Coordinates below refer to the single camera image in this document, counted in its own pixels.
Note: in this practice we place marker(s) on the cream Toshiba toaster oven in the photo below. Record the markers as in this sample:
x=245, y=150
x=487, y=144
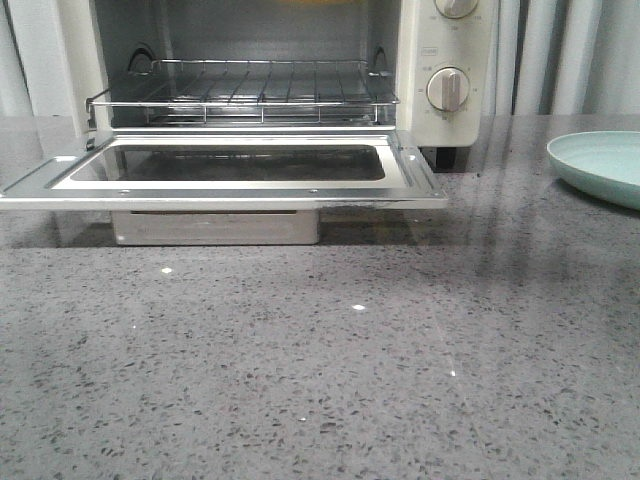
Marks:
x=104, y=40

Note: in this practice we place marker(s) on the right black oven foot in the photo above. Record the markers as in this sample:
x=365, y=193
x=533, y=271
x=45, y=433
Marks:
x=445, y=157

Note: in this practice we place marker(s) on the golden croissant bread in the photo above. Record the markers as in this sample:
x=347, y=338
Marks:
x=322, y=2

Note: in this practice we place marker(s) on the glass oven door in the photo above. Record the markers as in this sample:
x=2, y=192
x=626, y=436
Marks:
x=219, y=172

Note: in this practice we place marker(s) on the cream oven knob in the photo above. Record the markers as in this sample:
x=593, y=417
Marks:
x=455, y=9
x=448, y=89

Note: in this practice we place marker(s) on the lower cream oven knob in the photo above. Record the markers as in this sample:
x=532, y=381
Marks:
x=448, y=89

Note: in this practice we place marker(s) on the metal wire oven rack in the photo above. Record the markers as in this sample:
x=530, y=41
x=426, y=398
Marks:
x=174, y=92

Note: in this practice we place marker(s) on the grey white curtain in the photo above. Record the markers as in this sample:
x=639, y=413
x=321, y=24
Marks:
x=546, y=57

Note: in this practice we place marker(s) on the upper cream oven knob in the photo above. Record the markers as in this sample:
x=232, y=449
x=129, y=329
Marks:
x=455, y=9

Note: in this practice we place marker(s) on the light green plate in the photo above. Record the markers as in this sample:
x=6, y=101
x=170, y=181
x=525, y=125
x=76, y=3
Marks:
x=603, y=164

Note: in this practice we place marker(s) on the cream oven door handle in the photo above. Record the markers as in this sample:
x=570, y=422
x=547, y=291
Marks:
x=216, y=228

